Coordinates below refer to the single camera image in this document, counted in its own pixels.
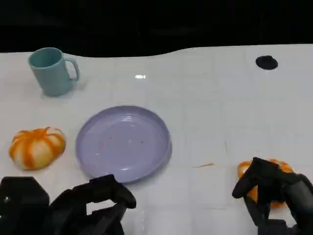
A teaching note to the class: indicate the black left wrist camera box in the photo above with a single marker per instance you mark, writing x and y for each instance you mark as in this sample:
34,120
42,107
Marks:
22,205

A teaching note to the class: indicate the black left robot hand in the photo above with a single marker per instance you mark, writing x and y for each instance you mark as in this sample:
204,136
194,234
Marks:
97,215

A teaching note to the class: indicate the black table grommet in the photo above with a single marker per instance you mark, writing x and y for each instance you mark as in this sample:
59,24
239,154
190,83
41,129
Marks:
266,62

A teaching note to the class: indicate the lilac plate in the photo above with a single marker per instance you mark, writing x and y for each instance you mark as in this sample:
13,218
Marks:
123,144

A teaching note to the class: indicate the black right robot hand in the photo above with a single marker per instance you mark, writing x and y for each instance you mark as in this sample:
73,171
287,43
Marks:
266,181

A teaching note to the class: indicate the pale green mug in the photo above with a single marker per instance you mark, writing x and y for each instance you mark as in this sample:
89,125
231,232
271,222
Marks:
52,72

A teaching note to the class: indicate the orange and white bread roll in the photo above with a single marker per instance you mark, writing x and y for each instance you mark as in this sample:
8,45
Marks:
37,148
283,169

